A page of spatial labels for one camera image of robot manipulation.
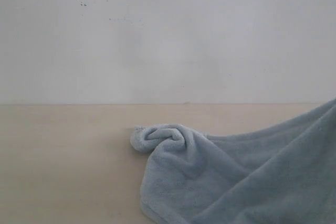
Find light blue terry towel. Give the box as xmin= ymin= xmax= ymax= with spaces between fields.
xmin=130 ymin=101 xmax=335 ymax=223

